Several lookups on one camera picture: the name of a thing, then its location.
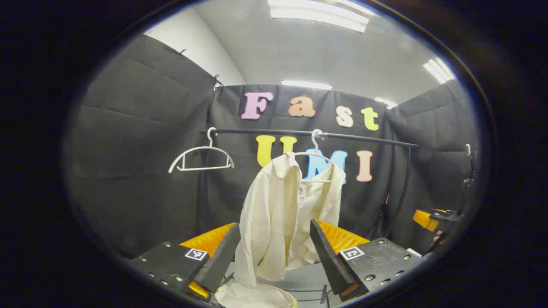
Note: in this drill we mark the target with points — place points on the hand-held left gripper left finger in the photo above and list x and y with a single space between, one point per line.
220 261

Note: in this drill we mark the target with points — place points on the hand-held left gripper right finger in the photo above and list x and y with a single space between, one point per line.
329 261

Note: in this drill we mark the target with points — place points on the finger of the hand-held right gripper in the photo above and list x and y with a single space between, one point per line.
424 219

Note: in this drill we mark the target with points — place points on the white laundry hamper yellow rim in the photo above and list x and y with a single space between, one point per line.
252 297

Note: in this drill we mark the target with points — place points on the cream white shirt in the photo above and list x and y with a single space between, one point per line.
269 214

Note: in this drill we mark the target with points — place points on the white plastic hanger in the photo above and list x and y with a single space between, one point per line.
205 168
316 145

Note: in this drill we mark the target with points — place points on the empty white plastic hanger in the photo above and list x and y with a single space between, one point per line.
205 168

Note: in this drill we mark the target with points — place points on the black clothes rack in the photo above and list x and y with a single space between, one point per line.
265 132

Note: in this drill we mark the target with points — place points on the small ceiling light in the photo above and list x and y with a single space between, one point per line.
385 102

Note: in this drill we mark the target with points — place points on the black backdrop cloth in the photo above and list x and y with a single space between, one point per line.
141 128

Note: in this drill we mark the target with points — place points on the ceiling light strip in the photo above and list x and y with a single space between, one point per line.
306 84

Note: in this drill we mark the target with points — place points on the large ceiling light panel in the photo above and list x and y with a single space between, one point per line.
317 15

